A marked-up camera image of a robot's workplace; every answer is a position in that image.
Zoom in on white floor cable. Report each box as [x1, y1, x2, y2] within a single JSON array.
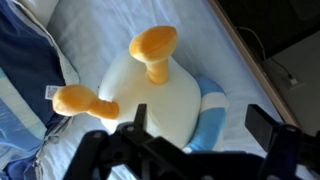
[[237, 26, 298, 87]]

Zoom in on light wooden bed frame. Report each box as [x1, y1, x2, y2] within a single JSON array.
[[207, 0, 300, 128]]

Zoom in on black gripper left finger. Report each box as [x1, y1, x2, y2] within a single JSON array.
[[63, 103, 158, 180]]

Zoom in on blue checked blanket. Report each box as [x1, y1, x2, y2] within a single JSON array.
[[0, 0, 82, 180]]

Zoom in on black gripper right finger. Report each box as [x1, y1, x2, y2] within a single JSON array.
[[244, 104, 320, 180]]

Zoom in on white duck plush orange feet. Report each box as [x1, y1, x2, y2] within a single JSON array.
[[51, 25, 231, 155]]

